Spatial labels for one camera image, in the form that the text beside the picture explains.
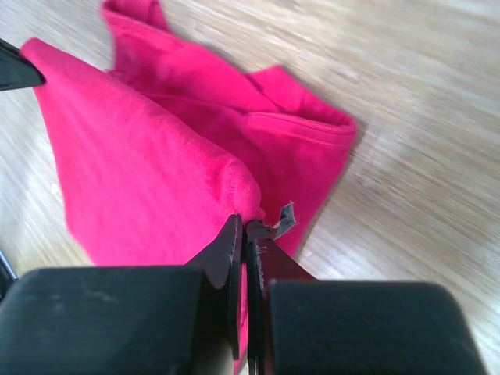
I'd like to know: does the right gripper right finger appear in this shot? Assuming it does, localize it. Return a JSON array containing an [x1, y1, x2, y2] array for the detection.
[[246, 205, 479, 374]]

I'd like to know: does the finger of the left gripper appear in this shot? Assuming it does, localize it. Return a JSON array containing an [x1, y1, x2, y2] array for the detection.
[[0, 40, 45, 91]]

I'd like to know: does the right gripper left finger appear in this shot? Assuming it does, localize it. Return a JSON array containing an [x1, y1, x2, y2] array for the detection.
[[1, 215, 243, 374]]

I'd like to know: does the magenta red t shirt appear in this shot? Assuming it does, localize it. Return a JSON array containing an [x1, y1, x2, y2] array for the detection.
[[20, 1, 356, 365]]

